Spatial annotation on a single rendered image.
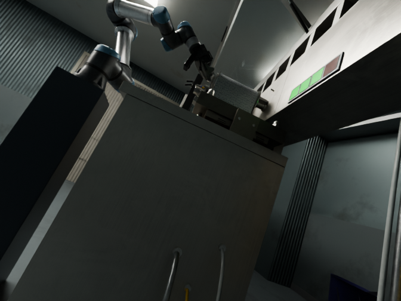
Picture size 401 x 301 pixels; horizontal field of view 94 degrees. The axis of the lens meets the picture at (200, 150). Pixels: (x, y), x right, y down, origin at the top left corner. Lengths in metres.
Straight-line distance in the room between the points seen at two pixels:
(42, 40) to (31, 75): 0.73
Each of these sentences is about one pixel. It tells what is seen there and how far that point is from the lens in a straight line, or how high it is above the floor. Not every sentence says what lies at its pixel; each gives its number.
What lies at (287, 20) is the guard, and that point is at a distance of 1.40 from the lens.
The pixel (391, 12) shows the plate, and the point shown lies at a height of 1.24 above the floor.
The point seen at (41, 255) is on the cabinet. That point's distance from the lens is 0.75.
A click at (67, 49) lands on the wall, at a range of 5.05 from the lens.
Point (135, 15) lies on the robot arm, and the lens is 1.27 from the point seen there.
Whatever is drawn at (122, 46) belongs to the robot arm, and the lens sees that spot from 1.34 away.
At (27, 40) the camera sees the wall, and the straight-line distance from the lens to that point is 5.29.
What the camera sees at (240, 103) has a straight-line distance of 1.06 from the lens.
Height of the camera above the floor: 0.63
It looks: 13 degrees up
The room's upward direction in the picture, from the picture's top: 23 degrees clockwise
